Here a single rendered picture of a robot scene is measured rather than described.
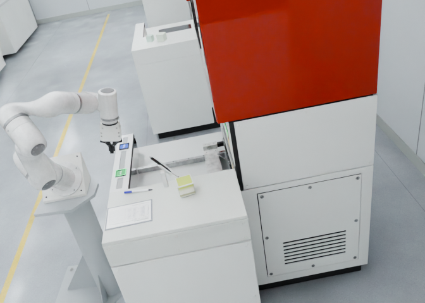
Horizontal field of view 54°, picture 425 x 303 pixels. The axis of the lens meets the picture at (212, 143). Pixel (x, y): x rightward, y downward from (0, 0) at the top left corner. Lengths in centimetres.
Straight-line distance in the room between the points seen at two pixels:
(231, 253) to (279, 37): 95
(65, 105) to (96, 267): 132
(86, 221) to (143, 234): 77
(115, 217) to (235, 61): 87
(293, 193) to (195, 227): 65
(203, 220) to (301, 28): 89
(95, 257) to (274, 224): 110
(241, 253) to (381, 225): 143
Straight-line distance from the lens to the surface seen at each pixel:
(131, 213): 194
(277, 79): 188
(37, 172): 200
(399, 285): 282
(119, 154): 240
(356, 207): 243
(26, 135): 170
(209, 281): 205
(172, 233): 182
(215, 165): 225
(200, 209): 186
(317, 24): 184
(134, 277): 200
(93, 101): 187
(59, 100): 171
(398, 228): 315
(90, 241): 263
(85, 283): 304
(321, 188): 226
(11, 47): 839
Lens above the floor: 217
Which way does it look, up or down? 32 degrees down
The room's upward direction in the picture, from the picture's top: 11 degrees counter-clockwise
